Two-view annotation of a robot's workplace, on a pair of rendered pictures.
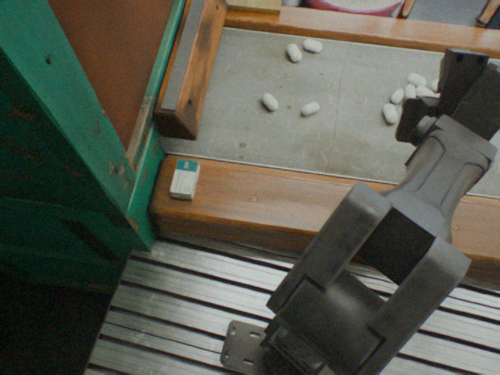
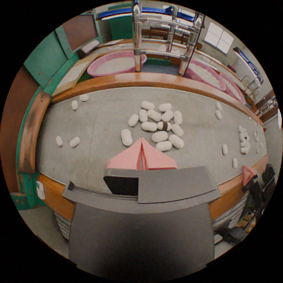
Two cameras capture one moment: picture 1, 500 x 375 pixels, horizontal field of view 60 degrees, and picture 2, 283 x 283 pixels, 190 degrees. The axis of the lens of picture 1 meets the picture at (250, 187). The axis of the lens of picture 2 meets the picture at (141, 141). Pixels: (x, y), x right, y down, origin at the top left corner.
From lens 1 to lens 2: 0.66 m
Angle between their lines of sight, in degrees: 11
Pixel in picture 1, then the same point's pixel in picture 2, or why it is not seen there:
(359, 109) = (105, 135)
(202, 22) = (30, 114)
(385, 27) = (126, 77)
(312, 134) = (77, 161)
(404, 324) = not seen: outside the picture
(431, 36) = (154, 79)
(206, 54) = (32, 128)
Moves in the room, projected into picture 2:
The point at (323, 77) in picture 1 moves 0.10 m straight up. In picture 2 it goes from (87, 115) to (67, 94)
